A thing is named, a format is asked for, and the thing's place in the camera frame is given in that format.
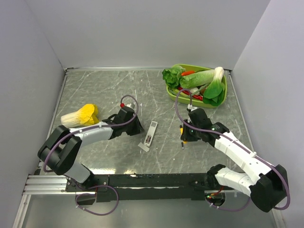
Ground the yellow handled screwdriver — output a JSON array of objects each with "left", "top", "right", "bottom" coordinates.
[{"left": 180, "top": 125, "right": 187, "bottom": 150}]

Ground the white remote control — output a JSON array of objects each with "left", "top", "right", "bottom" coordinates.
[{"left": 143, "top": 121, "right": 158, "bottom": 147}]

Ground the white battery cover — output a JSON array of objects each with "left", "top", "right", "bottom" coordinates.
[{"left": 138, "top": 142, "right": 149, "bottom": 152}]

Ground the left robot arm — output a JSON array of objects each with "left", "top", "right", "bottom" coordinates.
[{"left": 38, "top": 106, "right": 144, "bottom": 191}]

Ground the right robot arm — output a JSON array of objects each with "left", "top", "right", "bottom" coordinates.
[{"left": 181, "top": 105, "right": 290, "bottom": 212}]

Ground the battery in remote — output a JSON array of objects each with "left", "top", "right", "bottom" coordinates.
[{"left": 145, "top": 135, "right": 152, "bottom": 144}]

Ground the red chili pepper toy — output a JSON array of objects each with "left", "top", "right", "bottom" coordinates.
[{"left": 180, "top": 90, "right": 203, "bottom": 101}]

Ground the white radish toy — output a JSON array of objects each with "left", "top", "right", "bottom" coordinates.
[{"left": 189, "top": 87, "right": 200, "bottom": 95}]

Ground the green scallion toy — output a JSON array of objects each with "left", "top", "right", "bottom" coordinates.
[{"left": 175, "top": 83, "right": 212, "bottom": 98}]

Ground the bok choy toy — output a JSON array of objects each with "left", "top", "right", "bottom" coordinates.
[{"left": 203, "top": 67, "right": 226, "bottom": 106}]

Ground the yellow napa cabbage toy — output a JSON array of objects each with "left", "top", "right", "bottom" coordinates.
[{"left": 60, "top": 104, "right": 99, "bottom": 128}]

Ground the green plastic basket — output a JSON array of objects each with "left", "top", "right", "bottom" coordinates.
[{"left": 162, "top": 64, "right": 228, "bottom": 108}]

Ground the green napa cabbage toy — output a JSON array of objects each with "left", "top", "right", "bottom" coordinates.
[{"left": 180, "top": 70, "right": 215, "bottom": 88}]

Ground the green lettuce toy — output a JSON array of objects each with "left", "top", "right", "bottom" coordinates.
[{"left": 162, "top": 65, "right": 186, "bottom": 88}]

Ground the orange carrot toy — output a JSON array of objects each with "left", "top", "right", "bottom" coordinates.
[{"left": 181, "top": 70, "right": 195, "bottom": 76}]

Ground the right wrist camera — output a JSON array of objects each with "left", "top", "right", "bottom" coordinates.
[{"left": 187, "top": 104, "right": 198, "bottom": 113}]

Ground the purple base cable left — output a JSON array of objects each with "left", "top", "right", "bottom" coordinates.
[{"left": 75, "top": 185, "right": 119, "bottom": 216}]

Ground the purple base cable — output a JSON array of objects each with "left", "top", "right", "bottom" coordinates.
[
  {"left": 205, "top": 190, "right": 251, "bottom": 212},
  {"left": 75, "top": 185, "right": 119, "bottom": 216}
]

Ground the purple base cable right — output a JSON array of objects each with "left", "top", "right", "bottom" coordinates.
[{"left": 205, "top": 190, "right": 251, "bottom": 212}]

